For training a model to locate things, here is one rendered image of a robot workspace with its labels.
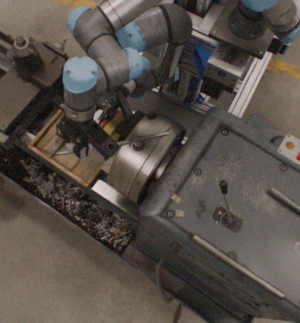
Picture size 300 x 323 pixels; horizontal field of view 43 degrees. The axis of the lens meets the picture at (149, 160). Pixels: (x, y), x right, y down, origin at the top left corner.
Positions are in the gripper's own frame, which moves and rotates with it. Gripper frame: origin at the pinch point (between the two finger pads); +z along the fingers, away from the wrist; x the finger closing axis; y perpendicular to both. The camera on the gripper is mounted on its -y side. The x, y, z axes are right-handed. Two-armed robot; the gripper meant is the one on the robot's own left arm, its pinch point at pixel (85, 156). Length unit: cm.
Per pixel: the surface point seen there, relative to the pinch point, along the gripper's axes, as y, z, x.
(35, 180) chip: 35, 71, -10
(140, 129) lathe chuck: -6.9, 1.2, -19.4
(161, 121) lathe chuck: -10.3, 1.9, -26.8
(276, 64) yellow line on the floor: -29, 90, -191
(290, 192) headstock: -55, -2, -27
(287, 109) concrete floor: -52, 96, -163
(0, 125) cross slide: 45, 31, -6
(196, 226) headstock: -37.4, 3.1, -2.7
